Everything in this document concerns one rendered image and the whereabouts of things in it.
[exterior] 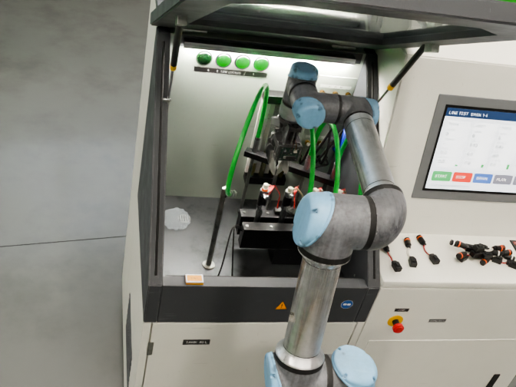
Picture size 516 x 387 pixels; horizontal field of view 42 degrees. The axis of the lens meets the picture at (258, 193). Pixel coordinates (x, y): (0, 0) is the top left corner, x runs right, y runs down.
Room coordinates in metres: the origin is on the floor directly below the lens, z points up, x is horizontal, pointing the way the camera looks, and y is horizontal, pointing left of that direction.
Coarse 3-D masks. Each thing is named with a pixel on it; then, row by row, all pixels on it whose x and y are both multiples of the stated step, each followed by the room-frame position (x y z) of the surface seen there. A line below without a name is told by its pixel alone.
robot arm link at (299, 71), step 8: (296, 64) 1.58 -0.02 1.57; (304, 64) 1.59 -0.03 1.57; (312, 64) 1.60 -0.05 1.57; (296, 72) 1.55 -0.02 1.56; (304, 72) 1.55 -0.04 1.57; (312, 72) 1.56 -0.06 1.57; (288, 80) 1.57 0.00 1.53; (296, 80) 1.55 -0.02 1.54; (304, 80) 1.55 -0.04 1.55; (312, 80) 1.56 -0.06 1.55; (288, 88) 1.55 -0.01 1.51; (288, 96) 1.56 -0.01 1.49; (288, 104) 1.55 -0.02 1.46
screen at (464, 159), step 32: (448, 96) 1.88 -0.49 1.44; (448, 128) 1.86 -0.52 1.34; (480, 128) 1.90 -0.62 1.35; (512, 128) 1.93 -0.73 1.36; (448, 160) 1.85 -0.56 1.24; (480, 160) 1.88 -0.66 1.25; (512, 160) 1.92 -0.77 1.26; (416, 192) 1.80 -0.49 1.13; (448, 192) 1.83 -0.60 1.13; (480, 192) 1.87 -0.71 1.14; (512, 192) 1.91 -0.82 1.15
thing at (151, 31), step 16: (160, 0) 1.91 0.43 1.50; (144, 64) 2.08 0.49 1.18; (144, 80) 2.02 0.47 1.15; (144, 96) 1.96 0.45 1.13; (144, 112) 1.90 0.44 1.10; (144, 128) 1.84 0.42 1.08; (128, 224) 2.05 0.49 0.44; (128, 240) 1.98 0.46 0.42; (128, 256) 1.91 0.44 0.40; (128, 272) 1.85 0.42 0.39
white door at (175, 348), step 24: (168, 336) 1.32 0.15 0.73; (192, 336) 1.34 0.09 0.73; (216, 336) 1.36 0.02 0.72; (240, 336) 1.39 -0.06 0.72; (264, 336) 1.41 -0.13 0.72; (336, 336) 1.49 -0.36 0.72; (168, 360) 1.32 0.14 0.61; (192, 360) 1.34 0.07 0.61; (216, 360) 1.37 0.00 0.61; (240, 360) 1.39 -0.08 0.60; (144, 384) 1.30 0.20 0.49; (168, 384) 1.32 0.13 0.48; (192, 384) 1.35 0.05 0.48; (216, 384) 1.37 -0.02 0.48; (240, 384) 1.40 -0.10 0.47; (264, 384) 1.43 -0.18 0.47
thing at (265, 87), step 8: (264, 88) 1.69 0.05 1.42; (256, 96) 1.63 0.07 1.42; (264, 96) 1.80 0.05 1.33; (256, 104) 1.61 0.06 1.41; (264, 104) 1.81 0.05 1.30; (264, 112) 1.82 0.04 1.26; (248, 120) 1.56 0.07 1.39; (240, 136) 1.52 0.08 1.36; (256, 136) 1.83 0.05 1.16; (240, 144) 1.50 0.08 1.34; (232, 160) 1.48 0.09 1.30; (232, 168) 1.46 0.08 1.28; (232, 176) 1.46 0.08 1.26
